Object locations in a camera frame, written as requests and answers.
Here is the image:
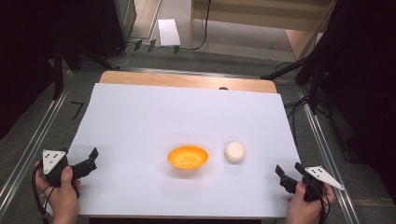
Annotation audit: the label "wooden table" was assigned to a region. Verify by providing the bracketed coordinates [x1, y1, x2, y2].
[98, 70, 278, 94]

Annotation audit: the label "black tripod stand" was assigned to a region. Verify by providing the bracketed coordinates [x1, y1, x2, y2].
[261, 57, 323, 116]

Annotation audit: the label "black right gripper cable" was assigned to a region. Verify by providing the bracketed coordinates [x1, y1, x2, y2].
[318, 186, 332, 224]

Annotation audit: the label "white paper on floor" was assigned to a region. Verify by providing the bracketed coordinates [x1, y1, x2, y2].
[157, 19, 182, 48]

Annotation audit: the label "orange plastic bowl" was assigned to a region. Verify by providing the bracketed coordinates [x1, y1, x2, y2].
[166, 145, 209, 171]

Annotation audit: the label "black cabinet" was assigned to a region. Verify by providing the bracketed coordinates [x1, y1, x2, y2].
[92, 0, 138, 58]

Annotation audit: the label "thin black hanging cable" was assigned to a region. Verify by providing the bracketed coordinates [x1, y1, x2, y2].
[189, 0, 212, 51]

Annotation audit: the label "white paper sheet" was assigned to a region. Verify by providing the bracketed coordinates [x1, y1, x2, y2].
[50, 82, 302, 218]

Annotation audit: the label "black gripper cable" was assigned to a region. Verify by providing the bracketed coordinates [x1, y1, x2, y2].
[318, 186, 332, 224]
[31, 163, 52, 219]

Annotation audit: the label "light wooden shelf unit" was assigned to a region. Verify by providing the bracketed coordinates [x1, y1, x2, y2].
[189, 0, 338, 61]

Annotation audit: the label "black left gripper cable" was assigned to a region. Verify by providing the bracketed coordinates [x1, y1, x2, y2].
[31, 163, 52, 219]

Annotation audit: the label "white round bun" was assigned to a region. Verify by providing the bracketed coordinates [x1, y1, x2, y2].
[223, 141, 246, 163]

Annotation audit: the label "black floor cables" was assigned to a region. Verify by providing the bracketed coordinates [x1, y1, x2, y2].
[283, 95, 311, 139]

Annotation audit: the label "black metal stand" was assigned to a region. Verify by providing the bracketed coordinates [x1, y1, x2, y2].
[51, 38, 65, 101]

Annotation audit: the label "dark curtain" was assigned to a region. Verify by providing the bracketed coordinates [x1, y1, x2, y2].
[317, 0, 396, 204]
[0, 0, 97, 141]

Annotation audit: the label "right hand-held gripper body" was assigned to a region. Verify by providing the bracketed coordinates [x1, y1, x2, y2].
[300, 165, 346, 202]

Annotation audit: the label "white floor cable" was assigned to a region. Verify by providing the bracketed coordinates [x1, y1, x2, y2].
[115, 42, 136, 67]

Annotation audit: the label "metal floor rail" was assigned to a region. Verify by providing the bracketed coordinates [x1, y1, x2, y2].
[297, 86, 361, 224]
[0, 70, 75, 216]

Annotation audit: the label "black tape corner mark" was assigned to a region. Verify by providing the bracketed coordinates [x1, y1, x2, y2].
[70, 101, 85, 121]

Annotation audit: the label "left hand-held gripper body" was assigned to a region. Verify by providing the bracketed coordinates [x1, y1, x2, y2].
[41, 148, 70, 187]

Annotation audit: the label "person's left hand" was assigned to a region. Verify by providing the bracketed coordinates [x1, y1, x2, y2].
[34, 161, 83, 224]

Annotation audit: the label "person's right hand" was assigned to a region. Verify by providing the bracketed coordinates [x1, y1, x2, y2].
[285, 181, 337, 224]

